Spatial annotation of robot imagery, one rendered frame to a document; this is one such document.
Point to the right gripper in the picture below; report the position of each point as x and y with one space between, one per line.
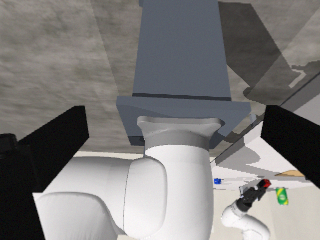
243 204

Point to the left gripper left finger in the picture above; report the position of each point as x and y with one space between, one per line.
30 165

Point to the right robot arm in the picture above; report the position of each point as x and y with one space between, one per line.
252 228

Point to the tan flat mat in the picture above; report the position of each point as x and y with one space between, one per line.
294 173

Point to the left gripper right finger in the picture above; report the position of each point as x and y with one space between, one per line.
294 138

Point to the red die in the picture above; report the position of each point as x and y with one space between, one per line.
267 183

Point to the green soda can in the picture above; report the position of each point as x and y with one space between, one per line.
281 195

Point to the blue die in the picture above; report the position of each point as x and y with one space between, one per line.
217 181

